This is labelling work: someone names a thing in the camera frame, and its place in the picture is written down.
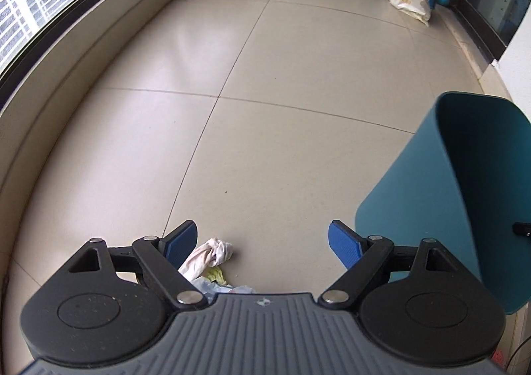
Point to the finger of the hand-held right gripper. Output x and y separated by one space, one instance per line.
522 229

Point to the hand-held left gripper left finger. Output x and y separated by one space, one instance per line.
182 240

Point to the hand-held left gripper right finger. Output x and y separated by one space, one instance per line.
346 244

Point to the white snack wrapper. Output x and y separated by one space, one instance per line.
207 255

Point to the clear plastic wrapper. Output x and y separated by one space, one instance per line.
226 291

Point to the teal plastic waste bin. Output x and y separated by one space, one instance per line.
415 192

